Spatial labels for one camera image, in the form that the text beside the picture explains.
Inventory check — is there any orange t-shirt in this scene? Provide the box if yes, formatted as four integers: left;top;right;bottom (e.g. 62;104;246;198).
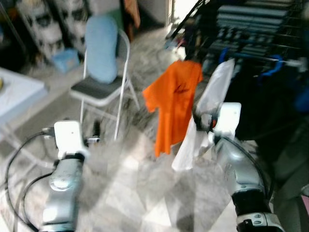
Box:
142;59;203;158

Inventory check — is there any blue plastic hanger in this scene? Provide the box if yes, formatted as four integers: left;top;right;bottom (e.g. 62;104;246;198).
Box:
258;55;285;80
219;47;230;63

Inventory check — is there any white garment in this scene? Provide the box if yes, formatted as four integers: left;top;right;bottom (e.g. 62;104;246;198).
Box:
171;59;236;172

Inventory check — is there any white folding chair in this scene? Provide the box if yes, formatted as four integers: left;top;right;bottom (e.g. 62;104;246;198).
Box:
69;29;140;141

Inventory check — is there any black garment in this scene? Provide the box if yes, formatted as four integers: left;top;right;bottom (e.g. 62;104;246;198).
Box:
225;63;309;142

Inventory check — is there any blue plastic box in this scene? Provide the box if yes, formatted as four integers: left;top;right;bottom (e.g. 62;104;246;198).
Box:
51;48;80;73

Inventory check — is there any white folding table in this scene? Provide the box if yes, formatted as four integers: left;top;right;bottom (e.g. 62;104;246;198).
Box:
0;68;49;126

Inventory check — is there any black drying rack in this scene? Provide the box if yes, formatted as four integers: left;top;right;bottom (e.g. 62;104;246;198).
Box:
167;0;309;68

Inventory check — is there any white storage shelf rack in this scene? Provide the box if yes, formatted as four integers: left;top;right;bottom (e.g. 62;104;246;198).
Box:
17;0;66;61
53;0;88;51

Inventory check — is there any brown wooden board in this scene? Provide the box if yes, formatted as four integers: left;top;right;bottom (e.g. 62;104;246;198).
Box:
123;0;140;27

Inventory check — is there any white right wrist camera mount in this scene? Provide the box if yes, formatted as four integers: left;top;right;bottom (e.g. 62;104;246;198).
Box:
212;102;242;138

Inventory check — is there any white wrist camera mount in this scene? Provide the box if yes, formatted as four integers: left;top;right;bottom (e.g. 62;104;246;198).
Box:
212;102;242;138
53;121;90;158

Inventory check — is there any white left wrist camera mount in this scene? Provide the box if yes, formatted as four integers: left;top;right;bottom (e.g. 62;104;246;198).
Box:
53;121;90;158

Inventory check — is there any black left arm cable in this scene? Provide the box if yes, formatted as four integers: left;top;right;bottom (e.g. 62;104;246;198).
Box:
4;131;55;232

